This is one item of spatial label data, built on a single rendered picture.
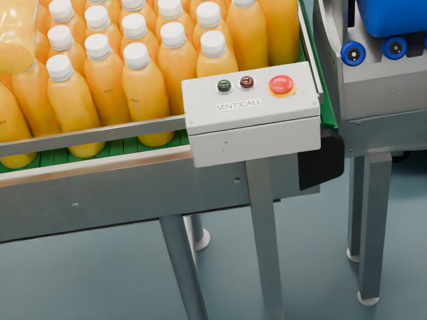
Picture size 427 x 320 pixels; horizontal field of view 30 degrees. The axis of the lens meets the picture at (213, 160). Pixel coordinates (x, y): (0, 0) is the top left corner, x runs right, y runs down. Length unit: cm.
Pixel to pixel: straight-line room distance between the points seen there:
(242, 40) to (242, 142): 26
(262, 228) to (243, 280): 84
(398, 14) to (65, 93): 56
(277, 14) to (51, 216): 56
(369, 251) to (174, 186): 70
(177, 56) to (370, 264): 93
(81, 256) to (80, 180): 101
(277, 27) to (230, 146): 31
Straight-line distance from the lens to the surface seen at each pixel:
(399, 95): 152
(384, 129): 162
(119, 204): 150
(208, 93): 122
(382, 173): 176
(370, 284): 215
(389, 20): 137
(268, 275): 160
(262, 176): 134
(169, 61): 133
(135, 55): 129
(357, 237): 221
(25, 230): 156
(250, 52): 143
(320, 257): 232
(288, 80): 121
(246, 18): 138
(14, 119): 139
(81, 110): 135
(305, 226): 238
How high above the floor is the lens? 197
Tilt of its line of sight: 50 degrees down
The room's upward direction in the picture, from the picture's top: 10 degrees counter-clockwise
